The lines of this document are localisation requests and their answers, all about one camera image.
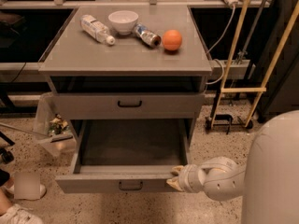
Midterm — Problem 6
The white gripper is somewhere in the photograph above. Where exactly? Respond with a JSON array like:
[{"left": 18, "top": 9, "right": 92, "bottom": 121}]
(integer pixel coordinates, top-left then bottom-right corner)
[{"left": 166, "top": 164, "right": 206, "bottom": 193}]

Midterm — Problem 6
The clear plastic trash bag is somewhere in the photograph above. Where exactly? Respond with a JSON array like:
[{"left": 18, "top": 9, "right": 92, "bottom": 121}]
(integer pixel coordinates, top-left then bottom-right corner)
[{"left": 33, "top": 92, "right": 77, "bottom": 157}]

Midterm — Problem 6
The orange ball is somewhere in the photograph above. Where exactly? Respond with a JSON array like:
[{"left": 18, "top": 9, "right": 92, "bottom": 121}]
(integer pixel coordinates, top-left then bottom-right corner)
[{"left": 162, "top": 30, "right": 182, "bottom": 51}]

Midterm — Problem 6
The clear plastic water bottle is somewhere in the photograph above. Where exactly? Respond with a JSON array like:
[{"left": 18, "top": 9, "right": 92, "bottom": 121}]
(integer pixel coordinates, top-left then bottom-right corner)
[{"left": 80, "top": 15, "right": 115, "bottom": 46}]

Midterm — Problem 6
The crushed silver can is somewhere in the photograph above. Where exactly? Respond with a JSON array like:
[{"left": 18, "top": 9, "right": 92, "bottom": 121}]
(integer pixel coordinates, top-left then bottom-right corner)
[{"left": 134, "top": 23, "right": 161, "bottom": 48}]

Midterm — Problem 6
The white power cable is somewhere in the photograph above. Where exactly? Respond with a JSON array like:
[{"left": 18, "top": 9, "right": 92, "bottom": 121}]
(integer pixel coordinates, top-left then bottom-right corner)
[{"left": 204, "top": 4, "right": 237, "bottom": 86}]

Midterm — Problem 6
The white bowl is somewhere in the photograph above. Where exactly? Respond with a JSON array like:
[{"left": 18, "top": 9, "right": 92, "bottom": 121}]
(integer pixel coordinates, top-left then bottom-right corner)
[{"left": 108, "top": 10, "right": 138, "bottom": 35}]

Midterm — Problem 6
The white shoe lower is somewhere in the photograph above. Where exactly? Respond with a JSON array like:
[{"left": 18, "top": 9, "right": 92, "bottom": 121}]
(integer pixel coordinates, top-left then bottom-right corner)
[{"left": 0, "top": 204, "right": 44, "bottom": 224}]

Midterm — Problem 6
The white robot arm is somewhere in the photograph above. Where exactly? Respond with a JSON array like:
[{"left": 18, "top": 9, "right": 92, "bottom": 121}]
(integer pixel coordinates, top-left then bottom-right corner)
[{"left": 166, "top": 110, "right": 299, "bottom": 224}]

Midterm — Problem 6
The grey drawer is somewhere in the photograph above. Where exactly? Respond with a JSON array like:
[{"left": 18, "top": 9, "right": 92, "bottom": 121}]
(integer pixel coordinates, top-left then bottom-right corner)
[
  {"left": 56, "top": 119, "right": 190, "bottom": 193},
  {"left": 53, "top": 93, "right": 204, "bottom": 119}
]

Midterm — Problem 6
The grey top drawer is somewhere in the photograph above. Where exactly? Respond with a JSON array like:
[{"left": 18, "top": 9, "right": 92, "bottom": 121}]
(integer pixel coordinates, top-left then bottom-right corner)
[{"left": 53, "top": 93, "right": 204, "bottom": 119}]

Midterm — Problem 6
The wooden ladder frame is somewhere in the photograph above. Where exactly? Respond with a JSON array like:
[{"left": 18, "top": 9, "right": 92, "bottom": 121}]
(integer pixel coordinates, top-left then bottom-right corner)
[{"left": 207, "top": 0, "right": 299, "bottom": 128}]

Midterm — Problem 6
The grey drawer cabinet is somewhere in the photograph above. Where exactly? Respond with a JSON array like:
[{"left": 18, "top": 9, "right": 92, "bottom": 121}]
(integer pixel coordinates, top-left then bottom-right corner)
[{"left": 40, "top": 4, "right": 211, "bottom": 139}]

